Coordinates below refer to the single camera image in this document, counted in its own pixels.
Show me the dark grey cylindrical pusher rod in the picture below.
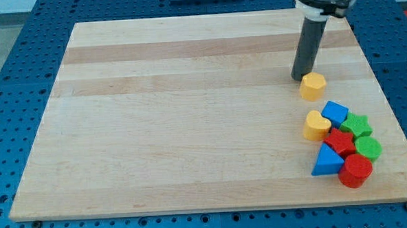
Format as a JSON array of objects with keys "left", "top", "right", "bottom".
[{"left": 291, "top": 17, "right": 326, "bottom": 81}]

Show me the yellow hexagon block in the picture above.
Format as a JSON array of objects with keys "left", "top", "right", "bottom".
[{"left": 299, "top": 72, "right": 327, "bottom": 101}]

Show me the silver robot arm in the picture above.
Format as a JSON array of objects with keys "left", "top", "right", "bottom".
[{"left": 291, "top": 0, "right": 357, "bottom": 81}]

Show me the blue cube block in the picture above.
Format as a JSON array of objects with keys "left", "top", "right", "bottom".
[{"left": 321, "top": 101, "right": 349, "bottom": 129}]

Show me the yellow heart block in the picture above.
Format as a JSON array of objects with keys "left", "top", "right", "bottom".
[{"left": 302, "top": 110, "right": 332, "bottom": 141}]

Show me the green star block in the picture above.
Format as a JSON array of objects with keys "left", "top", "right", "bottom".
[{"left": 339, "top": 113, "right": 373, "bottom": 139}]

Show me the red star block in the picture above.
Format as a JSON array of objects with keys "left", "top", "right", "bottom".
[{"left": 324, "top": 128, "right": 357, "bottom": 159}]

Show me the green cylinder block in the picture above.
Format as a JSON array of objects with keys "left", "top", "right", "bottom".
[{"left": 354, "top": 136, "right": 383, "bottom": 162}]

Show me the blue triangle block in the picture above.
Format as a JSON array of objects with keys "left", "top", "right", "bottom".
[{"left": 311, "top": 143, "right": 344, "bottom": 176}]

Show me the wooden board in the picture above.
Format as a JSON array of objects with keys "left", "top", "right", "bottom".
[{"left": 9, "top": 9, "right": 407, "bottom": 222}]

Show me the red cylinder block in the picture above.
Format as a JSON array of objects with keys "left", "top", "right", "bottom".
[{"left": 338, "top": 154, "right": 373, "bottom": 189}]

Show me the black bolt left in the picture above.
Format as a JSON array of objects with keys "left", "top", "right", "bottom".
[{"left": 32, "top": 220, "right": 43, "bottom": 228}]

